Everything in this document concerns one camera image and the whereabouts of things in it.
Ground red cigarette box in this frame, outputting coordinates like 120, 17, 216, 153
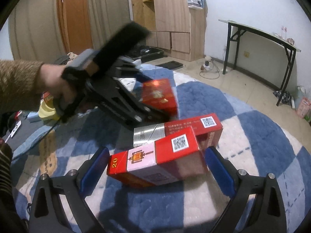
141, 78, 178, 117

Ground red silver long cigarette carton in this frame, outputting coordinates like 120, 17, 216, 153
133, 112, 224, 151

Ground red white cigarette carton 20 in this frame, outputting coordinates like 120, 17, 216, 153
107, 127, 207, 188

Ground person's left forearm brown sleeve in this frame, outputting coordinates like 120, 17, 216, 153
1, 60, 43, 114

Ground person's left hand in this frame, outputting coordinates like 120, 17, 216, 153
36, 64, 76, 104

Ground black open case on floor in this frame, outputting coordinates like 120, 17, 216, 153
126, 45, 164, 63

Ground yellow plastic tray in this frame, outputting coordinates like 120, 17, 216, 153
38, 100, 59, 121

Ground beige curtain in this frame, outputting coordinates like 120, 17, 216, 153
8, 0, 130, 63

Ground orange wooden door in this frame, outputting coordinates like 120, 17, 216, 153
56, 0, 93, 54

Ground blue and white checkered rug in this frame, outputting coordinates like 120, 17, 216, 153
11, 65, 310, 232

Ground black flat pad on floor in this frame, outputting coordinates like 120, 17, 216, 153
156, 61, 183, 70

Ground grey bed sheet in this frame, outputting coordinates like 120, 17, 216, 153
4, 119, 59, 159

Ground wooden cabinet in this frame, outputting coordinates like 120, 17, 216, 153
129, 0, 207, 62

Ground bags under table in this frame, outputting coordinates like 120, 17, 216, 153
273, 86, 310, 123

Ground black folding table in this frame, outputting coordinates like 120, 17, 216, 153
220, 19, 301, 106

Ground white power strip with cable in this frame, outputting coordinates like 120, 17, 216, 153
199, 56, 220, 80

